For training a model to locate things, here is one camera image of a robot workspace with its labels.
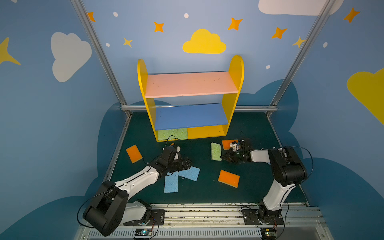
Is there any green sponge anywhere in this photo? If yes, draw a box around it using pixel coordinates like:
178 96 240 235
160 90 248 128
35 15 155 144
177 129 188 140
168 129 178 140
211 143 222 161
158 130 169 141

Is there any orange sponge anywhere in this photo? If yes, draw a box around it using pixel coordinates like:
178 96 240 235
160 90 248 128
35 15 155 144
218 170 240 188
222 140 239 150
126 145 143 164

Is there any blue sponge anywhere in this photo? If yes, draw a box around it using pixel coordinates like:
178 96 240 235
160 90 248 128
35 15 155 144
164 172 178 193
178 167 200 182

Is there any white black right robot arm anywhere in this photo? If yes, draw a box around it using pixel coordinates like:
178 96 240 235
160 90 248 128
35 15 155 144
220 142 310 224

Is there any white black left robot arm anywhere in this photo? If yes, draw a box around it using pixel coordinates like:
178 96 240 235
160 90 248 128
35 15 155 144
83 145 192 237

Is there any yellow wooden shelf unit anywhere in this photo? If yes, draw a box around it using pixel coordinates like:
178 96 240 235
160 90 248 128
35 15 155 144
137 55 245 142

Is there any left green circuit board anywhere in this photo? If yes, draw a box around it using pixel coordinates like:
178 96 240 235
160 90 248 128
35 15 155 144
134 229 153 239

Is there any green circuit board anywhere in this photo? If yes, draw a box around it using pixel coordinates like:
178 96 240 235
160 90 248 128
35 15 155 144
260 228 277 240
134 229 153 239

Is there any right green circuit board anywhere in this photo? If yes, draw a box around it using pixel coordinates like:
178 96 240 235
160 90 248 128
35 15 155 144
260 228 277 240

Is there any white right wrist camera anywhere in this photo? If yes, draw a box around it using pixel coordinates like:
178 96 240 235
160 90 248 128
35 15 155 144
230 141 242 152

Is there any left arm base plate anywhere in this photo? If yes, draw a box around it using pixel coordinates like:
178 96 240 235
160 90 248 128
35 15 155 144
122 210 165 226

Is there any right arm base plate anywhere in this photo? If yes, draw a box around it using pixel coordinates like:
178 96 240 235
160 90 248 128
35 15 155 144
240 206 284 225

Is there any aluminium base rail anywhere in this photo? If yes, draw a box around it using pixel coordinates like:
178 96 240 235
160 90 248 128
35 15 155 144
75 203 333 240

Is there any aluminium frame crossbar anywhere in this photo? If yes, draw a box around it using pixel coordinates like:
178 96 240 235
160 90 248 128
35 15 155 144
121 104 278 112

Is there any aluminium frame post right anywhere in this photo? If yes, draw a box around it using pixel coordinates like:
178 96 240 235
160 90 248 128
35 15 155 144
266 0 337 119

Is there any aluminium frame post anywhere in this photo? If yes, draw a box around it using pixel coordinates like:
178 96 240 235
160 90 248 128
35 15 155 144
266 0 337 119
71 0 127 107

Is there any aluminium frame post left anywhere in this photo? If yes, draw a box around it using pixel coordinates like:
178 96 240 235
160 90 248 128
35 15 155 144
71 0 127 107

